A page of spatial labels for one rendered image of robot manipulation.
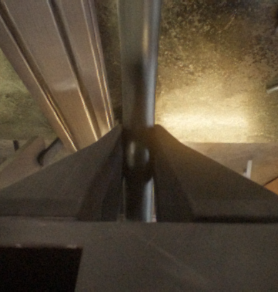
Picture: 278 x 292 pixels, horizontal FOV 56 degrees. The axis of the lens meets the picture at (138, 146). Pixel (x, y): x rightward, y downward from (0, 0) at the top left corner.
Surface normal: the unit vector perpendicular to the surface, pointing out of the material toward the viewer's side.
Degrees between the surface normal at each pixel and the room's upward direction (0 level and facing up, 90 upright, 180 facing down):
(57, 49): 0
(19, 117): 0
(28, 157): 90
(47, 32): 0
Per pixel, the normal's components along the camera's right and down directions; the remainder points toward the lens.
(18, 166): 1.00, 0.01
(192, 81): -0.01, 0.92
